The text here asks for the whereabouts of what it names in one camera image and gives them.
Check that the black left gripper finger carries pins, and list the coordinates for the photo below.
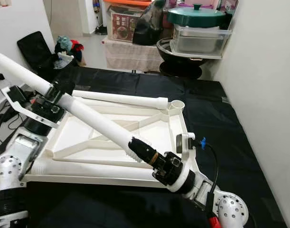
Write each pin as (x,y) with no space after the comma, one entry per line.
(61,90)

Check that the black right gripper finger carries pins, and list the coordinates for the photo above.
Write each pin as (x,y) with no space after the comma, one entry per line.
(142,156)
(144,146)

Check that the white plastic children table top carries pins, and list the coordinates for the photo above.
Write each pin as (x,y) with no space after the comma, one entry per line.
(163,130)

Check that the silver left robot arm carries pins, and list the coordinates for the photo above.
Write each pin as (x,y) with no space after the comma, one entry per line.
(7,173)

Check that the white plastic bag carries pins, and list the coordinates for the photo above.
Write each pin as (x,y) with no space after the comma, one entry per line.
(65,59)

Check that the black open suitcase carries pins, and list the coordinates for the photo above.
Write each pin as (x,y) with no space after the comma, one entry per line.
(33,47)

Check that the black fan base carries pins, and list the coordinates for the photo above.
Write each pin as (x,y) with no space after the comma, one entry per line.
(101,31)

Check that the beige cloth covered table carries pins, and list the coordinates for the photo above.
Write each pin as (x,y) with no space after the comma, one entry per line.
(130,54)

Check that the black round wok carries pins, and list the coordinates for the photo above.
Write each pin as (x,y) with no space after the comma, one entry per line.
(178,64)

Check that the shiny black bag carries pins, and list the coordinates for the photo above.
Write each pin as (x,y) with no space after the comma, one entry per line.
(147,23)

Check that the clear plastic storage container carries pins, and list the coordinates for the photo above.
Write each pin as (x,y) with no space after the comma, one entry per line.
(199,42)

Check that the green round pot lid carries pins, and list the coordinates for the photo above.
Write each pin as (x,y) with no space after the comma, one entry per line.
(196,16)

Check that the pink plastic container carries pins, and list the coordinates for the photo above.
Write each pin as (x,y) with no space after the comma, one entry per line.
(199,3)

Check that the purple picture box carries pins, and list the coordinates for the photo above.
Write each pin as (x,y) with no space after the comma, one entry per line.
(228,7)

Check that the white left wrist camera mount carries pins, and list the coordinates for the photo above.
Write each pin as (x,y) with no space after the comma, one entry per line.
(21,105)

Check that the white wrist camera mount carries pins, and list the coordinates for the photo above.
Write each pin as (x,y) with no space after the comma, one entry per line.
(187,140)
(21,105)

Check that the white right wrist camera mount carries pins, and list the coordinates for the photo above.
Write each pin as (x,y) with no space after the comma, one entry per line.
(187,140)

